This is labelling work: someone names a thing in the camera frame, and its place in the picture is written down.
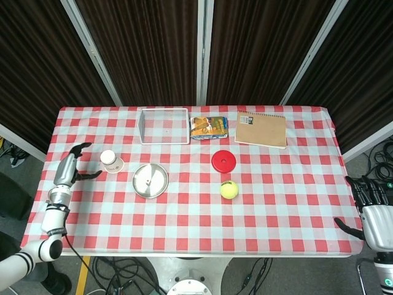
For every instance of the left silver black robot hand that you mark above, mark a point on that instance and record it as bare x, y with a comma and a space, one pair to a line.
66, 169

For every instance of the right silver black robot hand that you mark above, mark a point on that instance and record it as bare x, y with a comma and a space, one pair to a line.
379, 227

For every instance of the white paper cup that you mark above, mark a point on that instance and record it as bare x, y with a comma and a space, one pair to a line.
108, 157

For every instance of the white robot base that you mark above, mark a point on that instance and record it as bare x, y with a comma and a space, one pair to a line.
187, 273

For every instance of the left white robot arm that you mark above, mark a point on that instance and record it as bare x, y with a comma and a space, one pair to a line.
53, 215

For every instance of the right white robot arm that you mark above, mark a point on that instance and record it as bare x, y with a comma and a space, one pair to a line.
385, 273

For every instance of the silver metal plate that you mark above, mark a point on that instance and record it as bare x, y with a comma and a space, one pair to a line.
153, 187

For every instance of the black power strip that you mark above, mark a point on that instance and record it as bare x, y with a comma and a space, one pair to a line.
389, 185

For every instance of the black shoes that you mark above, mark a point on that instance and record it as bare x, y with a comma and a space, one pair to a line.
55, 278

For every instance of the dark brown pleated curtain panel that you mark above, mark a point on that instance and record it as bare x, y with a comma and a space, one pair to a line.
147, 52
261, 52
33, 61
359, 70

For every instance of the red white checkered tablecloth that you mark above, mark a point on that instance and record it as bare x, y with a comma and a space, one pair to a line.
190, 221

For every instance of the yellow blue snack packet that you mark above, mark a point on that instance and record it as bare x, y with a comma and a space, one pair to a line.
208, 127

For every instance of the brown spiral notebook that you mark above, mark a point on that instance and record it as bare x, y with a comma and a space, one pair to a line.
261, 132

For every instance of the yellow tennis ball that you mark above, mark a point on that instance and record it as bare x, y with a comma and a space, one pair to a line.
229, 190

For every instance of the red plastic disc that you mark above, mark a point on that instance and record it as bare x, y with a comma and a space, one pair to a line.
228, 161

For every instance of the white partition frame rail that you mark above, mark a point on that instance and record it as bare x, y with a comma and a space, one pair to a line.
21, 141
368, 141

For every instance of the white partition frame post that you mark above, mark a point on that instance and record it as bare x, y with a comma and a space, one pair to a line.
204, 52
92, 52
313, 52

